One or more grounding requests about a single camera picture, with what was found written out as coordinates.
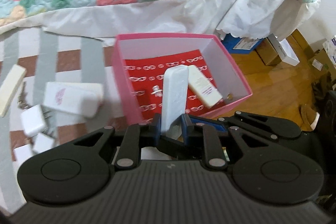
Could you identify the floral quilt bedspread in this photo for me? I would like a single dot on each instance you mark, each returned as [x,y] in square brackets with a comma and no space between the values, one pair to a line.
[157,16]

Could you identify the white textured long case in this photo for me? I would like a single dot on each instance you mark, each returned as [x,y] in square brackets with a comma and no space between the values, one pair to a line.
[173,98]

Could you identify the red patterned lining paper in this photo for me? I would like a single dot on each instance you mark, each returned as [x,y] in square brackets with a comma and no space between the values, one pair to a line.
[147,58]

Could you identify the brown cardboard box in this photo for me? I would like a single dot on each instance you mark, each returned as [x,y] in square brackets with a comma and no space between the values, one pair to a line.
[267,56]

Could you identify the tan slipper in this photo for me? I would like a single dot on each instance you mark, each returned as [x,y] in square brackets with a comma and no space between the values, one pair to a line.
[309,116]

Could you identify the blue box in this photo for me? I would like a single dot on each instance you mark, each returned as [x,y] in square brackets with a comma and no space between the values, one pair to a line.
[244,44]

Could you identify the striped rug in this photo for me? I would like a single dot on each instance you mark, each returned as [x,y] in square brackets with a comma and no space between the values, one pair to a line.
[71,61]

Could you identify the long white box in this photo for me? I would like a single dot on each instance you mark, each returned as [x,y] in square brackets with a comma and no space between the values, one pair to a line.
[286,53]

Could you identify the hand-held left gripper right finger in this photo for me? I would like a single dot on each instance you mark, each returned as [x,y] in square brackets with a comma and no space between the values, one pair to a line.
[185,132]

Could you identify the white charger plug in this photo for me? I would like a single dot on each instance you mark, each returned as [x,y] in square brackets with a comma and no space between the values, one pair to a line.
[32,121]

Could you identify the cardboard box with white label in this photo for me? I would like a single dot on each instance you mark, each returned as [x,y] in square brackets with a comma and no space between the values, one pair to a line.
[324,56]

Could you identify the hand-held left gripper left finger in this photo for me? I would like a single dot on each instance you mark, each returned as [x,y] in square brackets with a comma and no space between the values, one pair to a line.
[156,130]

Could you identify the cream bar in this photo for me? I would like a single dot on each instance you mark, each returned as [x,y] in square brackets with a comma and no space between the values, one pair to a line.
[11,90]

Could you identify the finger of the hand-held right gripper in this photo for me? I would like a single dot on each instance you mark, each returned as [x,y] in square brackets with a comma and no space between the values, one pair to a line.
[173,148]
[218,126]

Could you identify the cream case with pink label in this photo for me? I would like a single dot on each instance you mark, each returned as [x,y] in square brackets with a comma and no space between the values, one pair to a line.
[204,90]

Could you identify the pink cardboard box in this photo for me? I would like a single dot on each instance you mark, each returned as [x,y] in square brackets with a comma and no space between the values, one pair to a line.
[117,69]

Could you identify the white cube adapter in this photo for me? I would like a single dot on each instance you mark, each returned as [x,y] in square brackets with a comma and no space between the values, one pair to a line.
[22,154]
[43,144]

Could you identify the white case with pink print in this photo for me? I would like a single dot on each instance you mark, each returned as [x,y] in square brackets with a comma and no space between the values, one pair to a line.
[65,100]

